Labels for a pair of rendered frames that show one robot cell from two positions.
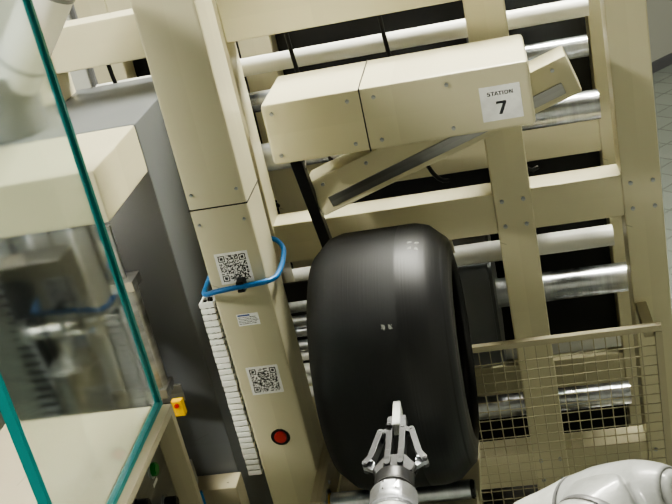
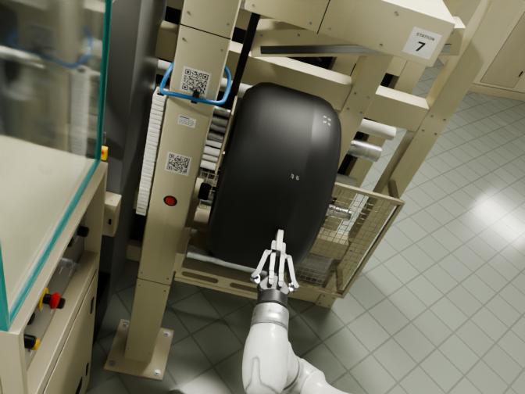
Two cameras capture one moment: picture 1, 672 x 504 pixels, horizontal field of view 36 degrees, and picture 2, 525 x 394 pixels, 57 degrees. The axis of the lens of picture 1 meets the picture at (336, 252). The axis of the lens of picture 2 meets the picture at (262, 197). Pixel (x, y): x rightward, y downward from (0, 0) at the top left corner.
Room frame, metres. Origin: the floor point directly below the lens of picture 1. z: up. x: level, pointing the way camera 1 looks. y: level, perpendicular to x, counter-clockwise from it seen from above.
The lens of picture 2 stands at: (0.89, 0.37, 2.18)
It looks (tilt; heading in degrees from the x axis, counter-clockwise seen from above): 40 degrees down; 339
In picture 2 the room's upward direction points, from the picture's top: 21 degrees clockwise
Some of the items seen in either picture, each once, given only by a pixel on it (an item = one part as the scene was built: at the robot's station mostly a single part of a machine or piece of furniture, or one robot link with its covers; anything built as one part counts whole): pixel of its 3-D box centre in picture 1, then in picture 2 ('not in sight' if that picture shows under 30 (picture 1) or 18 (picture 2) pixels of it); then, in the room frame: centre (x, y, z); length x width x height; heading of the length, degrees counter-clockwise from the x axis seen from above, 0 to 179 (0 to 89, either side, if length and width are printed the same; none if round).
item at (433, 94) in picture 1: (399, 99); (347, 2); (2.36, -0.23, 1.71); 0.61 x 0.25 x 0.15; 78
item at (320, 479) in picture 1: (330, 466); (190, 222); (2.13, 0.13, 0.90); 0.40 x 0.03 x 0.10; 168
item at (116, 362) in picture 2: not in sight; (141, 348); (2.13, 0.21, 0.01); 0.27 x 0.27 x 0.02; 78
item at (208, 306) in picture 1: (235, 386); (152, 157); (2.11, 0.30, 1.19); 0.05 x 0.04 x 0.48; 168
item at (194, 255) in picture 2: (400, 495); (233, 262); (1.96, -0.02, 0.90); 0.35 x 0.05 x 0.05; 78
